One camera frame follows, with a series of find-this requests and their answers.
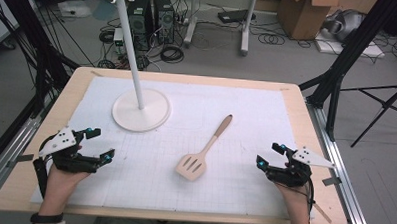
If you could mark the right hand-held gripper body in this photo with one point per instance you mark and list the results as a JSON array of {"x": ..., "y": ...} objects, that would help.
[{"x": 294, "y": 173}]

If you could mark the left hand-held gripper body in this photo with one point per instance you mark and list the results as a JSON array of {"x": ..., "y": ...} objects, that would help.
[{"x": 63, "y": 142}]

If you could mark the white hook stand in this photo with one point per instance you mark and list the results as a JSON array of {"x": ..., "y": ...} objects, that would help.
[{"x": 133, "y": 116}]

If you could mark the beige slotted spatula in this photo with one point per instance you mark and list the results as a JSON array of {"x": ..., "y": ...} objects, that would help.
[{"x": 215, "y": 137}]

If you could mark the person's right hand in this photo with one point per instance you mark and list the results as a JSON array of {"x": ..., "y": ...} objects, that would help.
[{"x": 298, "y": 205}]

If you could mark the person's left hand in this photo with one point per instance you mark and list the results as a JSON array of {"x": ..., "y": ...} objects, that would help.
[{"x": 58, "y": 190}]

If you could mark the black tape strip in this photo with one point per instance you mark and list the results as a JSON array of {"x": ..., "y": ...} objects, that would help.
[
  {"x": 331, "y": 181},
  {"x": 24, "y": 158}
]

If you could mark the thin wooden stick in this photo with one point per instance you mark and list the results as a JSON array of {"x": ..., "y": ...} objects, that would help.
[{"x": 322, "y": 213}]

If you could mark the white grid mat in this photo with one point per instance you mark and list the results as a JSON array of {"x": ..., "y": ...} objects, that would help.
[{"x": 220, "y": 102}]

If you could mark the black wristband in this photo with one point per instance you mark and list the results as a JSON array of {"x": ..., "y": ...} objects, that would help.
[{"x": 47, "y": 218}]

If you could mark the small white device box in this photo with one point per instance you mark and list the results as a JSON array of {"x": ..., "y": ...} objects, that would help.
[{"x": 118, "y": 39}]

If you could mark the black tripod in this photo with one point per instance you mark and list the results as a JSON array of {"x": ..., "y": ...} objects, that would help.
[{"x": 385, "y": 105}]

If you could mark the black computer tower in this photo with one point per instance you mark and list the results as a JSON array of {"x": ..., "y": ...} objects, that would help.
[
  {"x": 139, "y": 23},
  {"x": 163, "y": 19}
]

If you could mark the white stand leg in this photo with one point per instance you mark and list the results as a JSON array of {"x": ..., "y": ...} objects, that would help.
[
  {"x": 192, "y": 25},
  {"x": 246, "y": 30}
]

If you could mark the white foam board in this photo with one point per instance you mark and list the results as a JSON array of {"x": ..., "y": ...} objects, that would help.
[{"x": 355, "y": 49}]

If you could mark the cardboard box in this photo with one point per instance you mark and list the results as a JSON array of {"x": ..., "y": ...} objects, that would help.
[{"x": 303, "y": 19}]

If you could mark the flat black box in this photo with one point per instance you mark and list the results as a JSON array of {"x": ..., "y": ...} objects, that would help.
[{"x": 235, "y": 16}]

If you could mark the grey white machine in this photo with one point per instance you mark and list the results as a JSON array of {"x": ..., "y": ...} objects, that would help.
[{"x": 348, "y": 25}]

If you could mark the aluminium rail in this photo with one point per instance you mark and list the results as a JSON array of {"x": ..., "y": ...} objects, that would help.
[
  {"x": 8, "y": 158},
  {"x": 344, "y": 177}
]

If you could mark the black metal frame post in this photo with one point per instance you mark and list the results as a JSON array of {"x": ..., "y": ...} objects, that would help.
[{"x": 352, "y": 50}]

